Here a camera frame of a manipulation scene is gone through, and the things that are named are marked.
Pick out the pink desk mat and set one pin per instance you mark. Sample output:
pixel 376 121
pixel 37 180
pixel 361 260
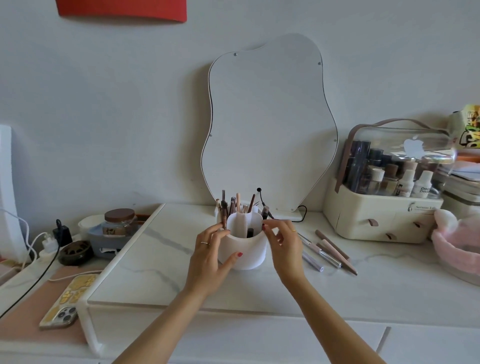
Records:
pixel 22 322

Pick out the white round organizer cup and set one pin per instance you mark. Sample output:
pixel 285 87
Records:
pixel 243 258

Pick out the colourful snack bag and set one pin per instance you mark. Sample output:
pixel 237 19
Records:
pixel 468 127

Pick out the row of cosmetic bottles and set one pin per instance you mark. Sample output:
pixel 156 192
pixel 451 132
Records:
pixel 407 183

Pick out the person's left forearm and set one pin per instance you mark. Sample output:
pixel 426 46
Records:
pixel 161 330

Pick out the white marble riser shelf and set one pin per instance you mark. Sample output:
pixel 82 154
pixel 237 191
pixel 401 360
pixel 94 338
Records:
pixel 150 262

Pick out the white wavy mirror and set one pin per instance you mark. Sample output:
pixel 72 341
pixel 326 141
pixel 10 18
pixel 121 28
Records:
pixel 270 127

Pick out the white marble table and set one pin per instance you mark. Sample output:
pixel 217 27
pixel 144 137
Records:
pixel 243 337

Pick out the phone with yellow case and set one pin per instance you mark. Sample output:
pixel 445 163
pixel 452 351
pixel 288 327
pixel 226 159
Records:
pixel 65 305

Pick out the cream cosmetic organizer box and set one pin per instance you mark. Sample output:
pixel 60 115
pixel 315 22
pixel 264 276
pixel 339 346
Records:
pixel 363 225

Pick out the person's right hand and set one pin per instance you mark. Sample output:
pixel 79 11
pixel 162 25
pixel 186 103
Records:
pixel 288 255

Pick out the red paper sheet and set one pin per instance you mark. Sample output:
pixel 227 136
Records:
pixel 120 8

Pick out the grey blue tray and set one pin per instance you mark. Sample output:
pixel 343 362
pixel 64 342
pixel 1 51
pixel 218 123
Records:
pixel 99 243

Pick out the person's left hand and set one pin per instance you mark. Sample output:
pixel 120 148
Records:
pixel 202 270

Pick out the white charger plug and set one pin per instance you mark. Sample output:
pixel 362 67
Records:
pixel 49 243

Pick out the person's right forearm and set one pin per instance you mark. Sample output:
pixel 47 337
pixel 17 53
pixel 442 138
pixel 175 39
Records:
pixel 337 326

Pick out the pink fluffy headband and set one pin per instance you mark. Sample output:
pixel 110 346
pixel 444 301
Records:
pixel 461 251

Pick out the dark round small dish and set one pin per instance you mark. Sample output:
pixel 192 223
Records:
pixel 66 258

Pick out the white round dish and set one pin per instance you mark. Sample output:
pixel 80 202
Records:
pixel 87 225

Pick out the black charger plug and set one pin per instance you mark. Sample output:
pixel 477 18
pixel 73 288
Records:
pixel 62 236

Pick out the white board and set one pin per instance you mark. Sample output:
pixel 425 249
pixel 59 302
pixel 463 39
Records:
pixel 7 210

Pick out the glass jar brown lid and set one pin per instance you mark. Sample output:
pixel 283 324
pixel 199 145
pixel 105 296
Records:
pixel 119 216

